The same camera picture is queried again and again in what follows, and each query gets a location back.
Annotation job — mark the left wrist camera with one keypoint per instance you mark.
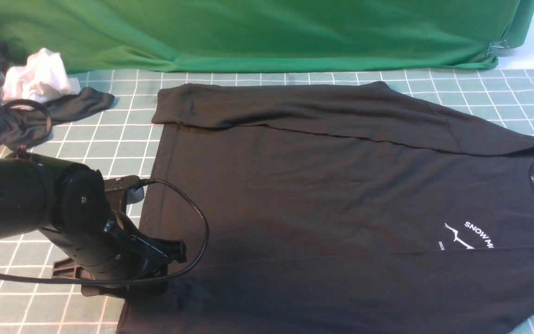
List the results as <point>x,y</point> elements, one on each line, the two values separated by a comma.
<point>123,191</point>

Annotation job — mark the crumpled dark gray garment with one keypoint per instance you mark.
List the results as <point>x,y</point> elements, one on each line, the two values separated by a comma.
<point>29,122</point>

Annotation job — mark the teal checkered tablecloth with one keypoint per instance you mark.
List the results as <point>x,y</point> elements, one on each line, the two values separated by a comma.
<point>123,141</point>

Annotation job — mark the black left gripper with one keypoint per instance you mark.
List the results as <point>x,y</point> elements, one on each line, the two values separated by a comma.
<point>102,244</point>

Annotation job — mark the dark gray long-sleeve shirt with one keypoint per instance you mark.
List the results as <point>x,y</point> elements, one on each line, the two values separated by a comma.
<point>343,209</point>

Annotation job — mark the metal binder clip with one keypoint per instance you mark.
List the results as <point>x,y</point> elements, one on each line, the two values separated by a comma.
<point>497,49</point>

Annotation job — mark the crumpled white cloth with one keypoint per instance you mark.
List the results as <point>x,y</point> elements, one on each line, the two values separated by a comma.
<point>42,79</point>

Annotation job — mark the green backdrop cloth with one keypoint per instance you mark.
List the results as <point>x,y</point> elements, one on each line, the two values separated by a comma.
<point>264,35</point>

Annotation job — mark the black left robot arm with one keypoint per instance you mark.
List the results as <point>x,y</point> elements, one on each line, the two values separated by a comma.
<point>27,201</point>

